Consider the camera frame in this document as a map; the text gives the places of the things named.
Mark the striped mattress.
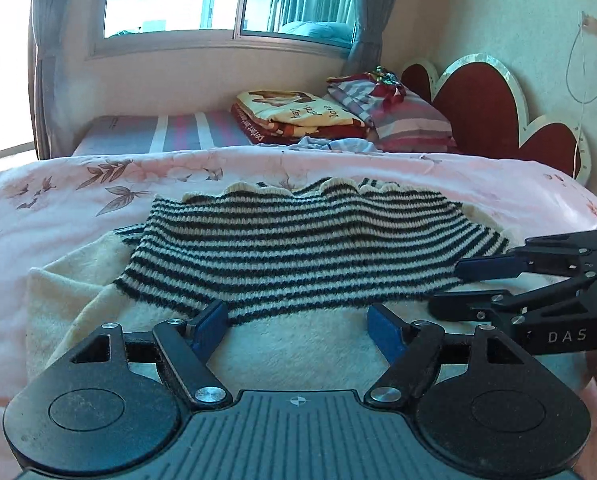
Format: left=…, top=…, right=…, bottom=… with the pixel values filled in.
left=71, top=110, right=259, bottom=157

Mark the colourful crumpled cloth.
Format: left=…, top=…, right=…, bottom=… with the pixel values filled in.
left=369, top=66, right=405, bottom=104

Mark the cream sweater with black stripes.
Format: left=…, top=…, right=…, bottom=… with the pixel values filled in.
left=23, top=177, right=519, bottom=403

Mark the grey curtain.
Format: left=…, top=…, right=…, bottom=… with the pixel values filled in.
left=346, top=0, right=419, bottom=79
left=28, top=0, right=98, bottom=158

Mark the folded printed blanket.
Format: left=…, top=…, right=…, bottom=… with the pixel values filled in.
left=231, top=89, right=373, bottom=144

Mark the white hanging cable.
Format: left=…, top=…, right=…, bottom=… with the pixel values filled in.
left=565, top=10, right=597, bottom=181

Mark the striped pillow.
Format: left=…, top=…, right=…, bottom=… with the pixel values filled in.
left=326, top=74, right=458, bottom=154

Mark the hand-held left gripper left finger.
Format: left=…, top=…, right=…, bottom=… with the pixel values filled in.
left=53, top=301, right=232, bottom=408

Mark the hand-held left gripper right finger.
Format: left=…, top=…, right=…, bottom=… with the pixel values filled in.
left=366, top=304, right=544, bottom=408

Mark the light blue cloth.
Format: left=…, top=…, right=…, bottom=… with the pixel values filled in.
left=258, top=136, right=385, bottom=154

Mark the red scalloped headboard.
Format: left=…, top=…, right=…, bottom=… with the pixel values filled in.
left=401, top=52, right=593, bottom=186

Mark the pink floral bed sheet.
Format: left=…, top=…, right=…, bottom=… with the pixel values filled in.
left=0, top=147, right=597, bottom=480

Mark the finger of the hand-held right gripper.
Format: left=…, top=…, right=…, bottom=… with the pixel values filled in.
left=456, top=231, right=597, bottom=282
left=427, top=270, right=597, bottom=328

